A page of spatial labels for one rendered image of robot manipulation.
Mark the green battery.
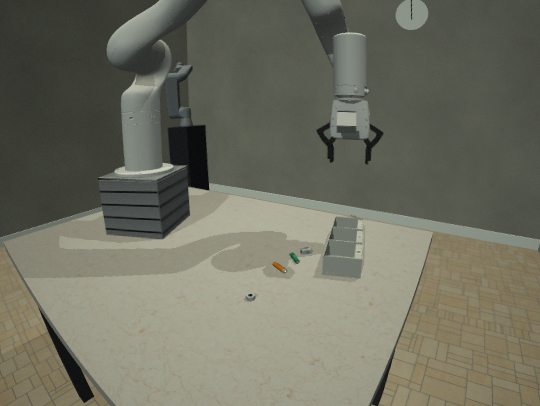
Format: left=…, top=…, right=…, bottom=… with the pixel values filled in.
left=289, top=252, right=300, bottom=264

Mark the orange battery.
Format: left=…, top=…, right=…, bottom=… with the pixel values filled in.
left=272, top=262, right=287, bottom=274

